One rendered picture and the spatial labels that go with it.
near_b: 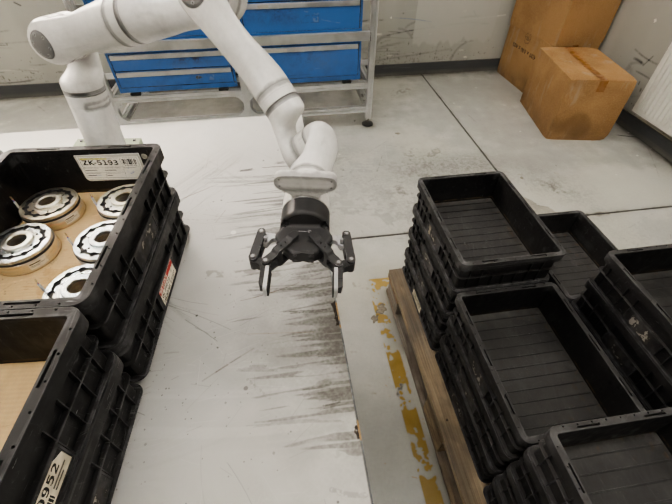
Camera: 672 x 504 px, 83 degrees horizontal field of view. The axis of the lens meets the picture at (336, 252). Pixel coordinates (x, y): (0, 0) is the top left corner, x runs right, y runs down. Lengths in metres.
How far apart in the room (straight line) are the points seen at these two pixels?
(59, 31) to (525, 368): 1.33
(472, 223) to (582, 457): 0.71
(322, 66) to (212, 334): 2.17
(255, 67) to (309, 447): 0.62
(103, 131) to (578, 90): 2.61
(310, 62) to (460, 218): 1.66
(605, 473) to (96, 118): 1.36
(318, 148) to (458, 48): 3.28
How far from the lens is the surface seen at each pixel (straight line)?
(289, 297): 0.78
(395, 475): 1.37
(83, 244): 0.79
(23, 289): 0.81
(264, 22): 2.60
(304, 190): 0.57
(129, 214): 0.69
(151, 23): 0.90
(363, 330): 1.57
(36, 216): 0.90
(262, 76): 0.72
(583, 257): 1.73
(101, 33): 0.97
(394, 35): 3.65
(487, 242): 1.28
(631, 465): 1.04
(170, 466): 0.68
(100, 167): 0.92
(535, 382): 1.16
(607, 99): 3.08
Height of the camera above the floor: 1.32
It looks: 46 degrees down
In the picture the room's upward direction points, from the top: straight up
